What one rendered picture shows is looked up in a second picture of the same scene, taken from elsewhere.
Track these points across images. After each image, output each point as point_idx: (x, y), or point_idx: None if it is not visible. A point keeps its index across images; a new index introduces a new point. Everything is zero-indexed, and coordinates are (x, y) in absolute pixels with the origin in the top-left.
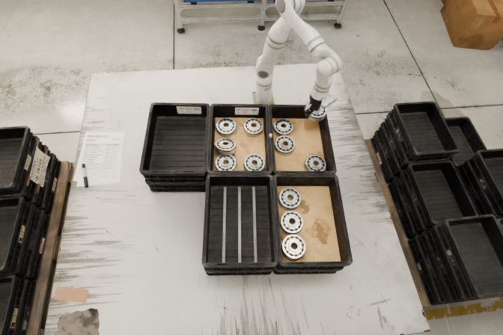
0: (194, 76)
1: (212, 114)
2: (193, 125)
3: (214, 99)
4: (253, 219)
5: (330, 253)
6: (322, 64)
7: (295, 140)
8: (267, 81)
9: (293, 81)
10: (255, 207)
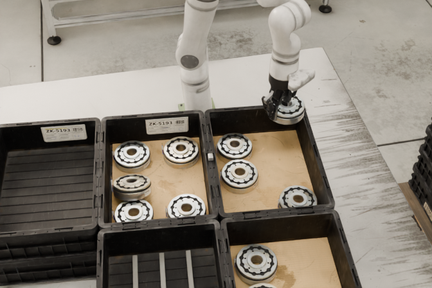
0: (74, 90)
1: (105, 134)
2: (73, 159)
3: None
4: None
5: None
6: (276, 12)
7: (258, 168)
8: (200, 76)
9: (249, 83)
10: (194, 286)
